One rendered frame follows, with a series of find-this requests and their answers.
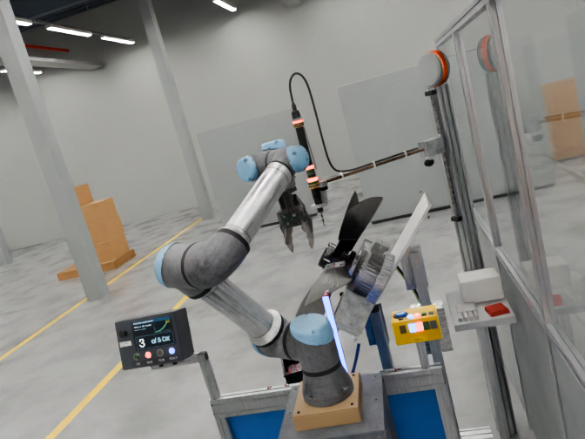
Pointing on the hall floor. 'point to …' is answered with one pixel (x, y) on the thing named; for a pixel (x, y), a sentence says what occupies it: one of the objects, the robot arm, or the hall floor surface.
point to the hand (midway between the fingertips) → (301, 246)
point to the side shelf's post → (493, 382)
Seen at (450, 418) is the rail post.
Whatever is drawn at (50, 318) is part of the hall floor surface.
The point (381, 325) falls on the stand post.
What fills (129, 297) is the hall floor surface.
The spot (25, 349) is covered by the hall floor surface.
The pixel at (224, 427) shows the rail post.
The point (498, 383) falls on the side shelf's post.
